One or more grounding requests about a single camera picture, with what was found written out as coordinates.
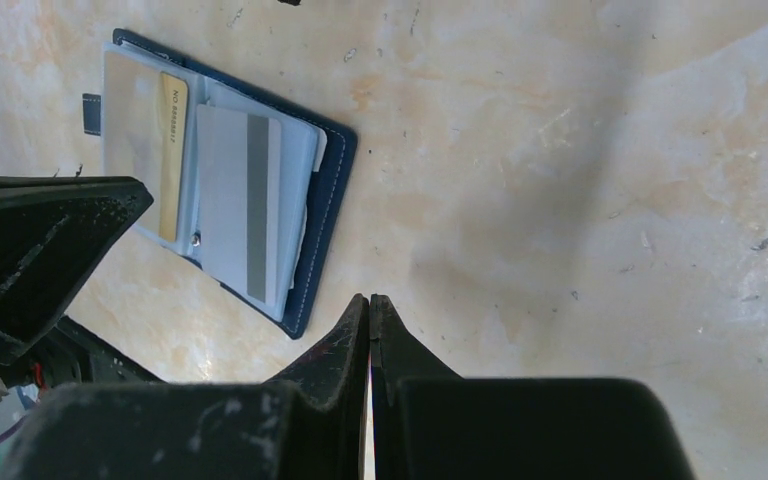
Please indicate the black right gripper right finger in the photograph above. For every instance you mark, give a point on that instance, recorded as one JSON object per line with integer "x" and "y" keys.
{"x": 431, "y": 423}

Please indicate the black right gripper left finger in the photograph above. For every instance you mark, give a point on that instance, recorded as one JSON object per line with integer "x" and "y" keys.
{"x": 306, "y": 422}

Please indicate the blue leather card holder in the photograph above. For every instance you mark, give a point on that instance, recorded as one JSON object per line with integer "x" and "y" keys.
{"x": 316, "y": 160}

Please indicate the white magnetic stripe card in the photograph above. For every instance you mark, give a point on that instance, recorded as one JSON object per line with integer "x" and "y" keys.
{"x": 239, "y": 175}

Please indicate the yellow credit card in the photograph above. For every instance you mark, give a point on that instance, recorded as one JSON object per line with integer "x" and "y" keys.
{"x": 173, "y": 105}

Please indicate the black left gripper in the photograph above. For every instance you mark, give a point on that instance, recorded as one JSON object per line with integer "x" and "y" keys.
{"x": 54, "y": 231}

